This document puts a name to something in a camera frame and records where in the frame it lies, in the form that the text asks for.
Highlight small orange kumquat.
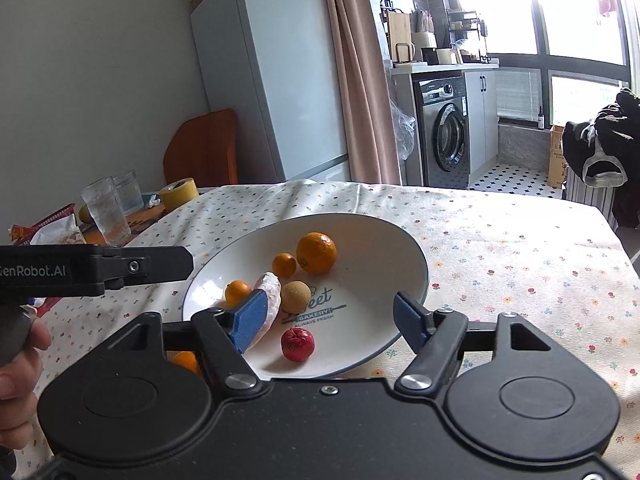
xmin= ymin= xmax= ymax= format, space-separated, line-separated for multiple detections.
xmin=224 ymin=280 xmax=253 ymax=309
xmin=271 ymin=252 xmax=297 ymax=280

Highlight clear drinking glass back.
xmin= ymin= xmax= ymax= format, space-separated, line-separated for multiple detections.
xmin=113 ymin=170 xmax=144 ymax=216

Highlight dark red small fruit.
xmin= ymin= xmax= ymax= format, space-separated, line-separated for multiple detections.
xmin=280 ymin=327 xmax=316 ymax=363

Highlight red snack bag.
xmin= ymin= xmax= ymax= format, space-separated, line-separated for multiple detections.
xmin=8 ymin=202 xmax=87 ymax=319

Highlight white kitchen cabinet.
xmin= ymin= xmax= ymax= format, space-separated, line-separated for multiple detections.
xmin=464 ymin=68 xmax=499 ymax=180

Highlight orange wooden chair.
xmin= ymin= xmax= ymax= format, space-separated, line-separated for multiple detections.
xmin=163 ymin=108 xmax=239 ymax=188

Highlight pink curtain left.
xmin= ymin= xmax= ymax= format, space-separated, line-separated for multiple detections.
xmin=326 ymin=0 xmax=400 ymax=184

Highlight cardboard box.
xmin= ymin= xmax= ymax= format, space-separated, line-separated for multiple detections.
xmin=547 ymin=125 xmax=567 ymax=188

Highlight yellow tape roll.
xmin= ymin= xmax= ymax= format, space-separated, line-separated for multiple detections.
xmin=160 ymin=178 xmax=200 ymax=212

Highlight person left hand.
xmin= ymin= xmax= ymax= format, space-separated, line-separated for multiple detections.
xmin=0 ymin=318 xmax=51 ymax=450

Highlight white plate with blue rim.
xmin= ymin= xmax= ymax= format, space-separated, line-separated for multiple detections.
xmin=182 ymin=214 xmax=428 ymax=380

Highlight clear drinking glass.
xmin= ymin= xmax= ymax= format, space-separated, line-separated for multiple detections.
xmin=113 ymin=170 xmax=144 ymax=216
xmin=81 ymin=177 xmax=131 ymax=247

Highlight white refrigerator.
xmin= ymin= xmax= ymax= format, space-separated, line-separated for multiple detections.
xmin=191 ymin=0 xmax=350 ymax=183

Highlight grey washing machine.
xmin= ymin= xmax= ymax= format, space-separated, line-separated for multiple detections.
xmin=412 ymin=73 xmax=470 ymax=190

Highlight small orange kumquat in plate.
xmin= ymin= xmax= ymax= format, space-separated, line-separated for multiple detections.
xmin=224 ymin=280 xmax=253 ymax=309

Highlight yellowish round longan fruit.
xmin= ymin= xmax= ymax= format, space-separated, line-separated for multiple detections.
xmin=281 ymin=281 xmax=311 ymax=314

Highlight wooden cutting board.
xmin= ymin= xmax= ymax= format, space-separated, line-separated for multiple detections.
xmin=387 ymin=11 xmax=416 ymax=63

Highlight clear drinking glass front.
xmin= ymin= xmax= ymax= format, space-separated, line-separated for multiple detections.
xmin=81 ymin=177 xmax=131 ymax=247

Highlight large orange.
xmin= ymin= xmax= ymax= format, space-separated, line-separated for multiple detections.
xmin=169 ymin=351 xmax=202 ymax=377
xmin=296 ymin=232 xmax=337 ymax=275

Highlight peeled grapefruit piece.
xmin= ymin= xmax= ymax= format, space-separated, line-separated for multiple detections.
xmin=218 ymin=272 xmax=281 ymax=353

